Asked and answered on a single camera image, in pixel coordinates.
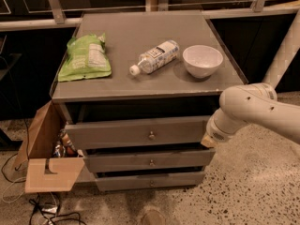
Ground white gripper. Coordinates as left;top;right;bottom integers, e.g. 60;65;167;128
201;116;234;148

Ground grey top drawer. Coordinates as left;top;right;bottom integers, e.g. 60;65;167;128
66;116;208;150

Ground grey drawer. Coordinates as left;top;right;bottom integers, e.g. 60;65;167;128
66;116;208;150
84;149;215;173
95;171;205;191

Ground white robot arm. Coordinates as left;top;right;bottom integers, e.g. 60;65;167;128
201;11;300;148

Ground grey drawer cabinet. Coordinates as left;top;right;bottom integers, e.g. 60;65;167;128
52;11;245;180

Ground grey bottom drawer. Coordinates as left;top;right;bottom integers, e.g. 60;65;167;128
95;171;205;191

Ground grey middle drawer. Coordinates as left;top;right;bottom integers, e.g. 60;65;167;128
84;149;215;173

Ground white bowl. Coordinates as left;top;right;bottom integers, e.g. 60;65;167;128
183;45;223;79

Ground clear plastic water bottle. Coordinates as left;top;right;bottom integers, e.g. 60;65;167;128
129;40;179;76

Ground snack items in box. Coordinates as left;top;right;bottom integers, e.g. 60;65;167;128
52;129;78;158

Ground green snack bag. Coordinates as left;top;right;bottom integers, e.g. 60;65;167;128
58;34;112;82

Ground brown cardboard box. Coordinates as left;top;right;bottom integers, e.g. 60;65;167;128
13;101;84;193

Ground metal railing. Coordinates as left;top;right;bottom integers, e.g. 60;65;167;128
0;0;300;32

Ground black cables on floor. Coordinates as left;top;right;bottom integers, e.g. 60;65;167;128
27;192;87;225

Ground white cable on floor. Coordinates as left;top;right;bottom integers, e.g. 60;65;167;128
0;175;27;204

